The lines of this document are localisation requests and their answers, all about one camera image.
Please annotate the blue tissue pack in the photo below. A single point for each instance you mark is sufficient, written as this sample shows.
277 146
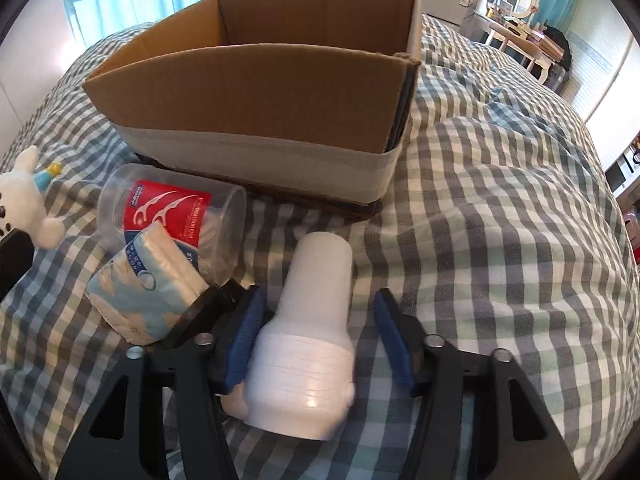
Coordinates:
145 285

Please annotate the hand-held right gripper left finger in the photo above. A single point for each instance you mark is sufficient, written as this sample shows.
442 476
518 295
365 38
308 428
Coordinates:
246 340

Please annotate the cardboard box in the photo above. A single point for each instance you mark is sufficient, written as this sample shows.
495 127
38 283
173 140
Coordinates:
260 100

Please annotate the clear floss pick jar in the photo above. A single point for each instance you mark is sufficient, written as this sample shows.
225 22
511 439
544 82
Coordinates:
170 220

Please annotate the checkered blanket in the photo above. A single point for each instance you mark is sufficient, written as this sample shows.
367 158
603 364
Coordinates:
490 240

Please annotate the black flat device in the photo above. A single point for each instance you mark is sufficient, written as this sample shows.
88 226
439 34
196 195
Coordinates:
12 265

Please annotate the white dressing table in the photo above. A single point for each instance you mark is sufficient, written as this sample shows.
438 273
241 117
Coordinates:
520 42

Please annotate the white plush toy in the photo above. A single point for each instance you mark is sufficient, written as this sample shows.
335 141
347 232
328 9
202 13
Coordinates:
27 195

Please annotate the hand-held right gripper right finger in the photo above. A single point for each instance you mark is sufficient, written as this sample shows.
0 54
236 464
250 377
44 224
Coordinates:
395 345

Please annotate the black bag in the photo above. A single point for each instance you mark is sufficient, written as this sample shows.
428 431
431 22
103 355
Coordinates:
557 42

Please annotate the white plastic bottle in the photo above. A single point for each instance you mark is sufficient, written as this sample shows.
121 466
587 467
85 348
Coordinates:
306 342

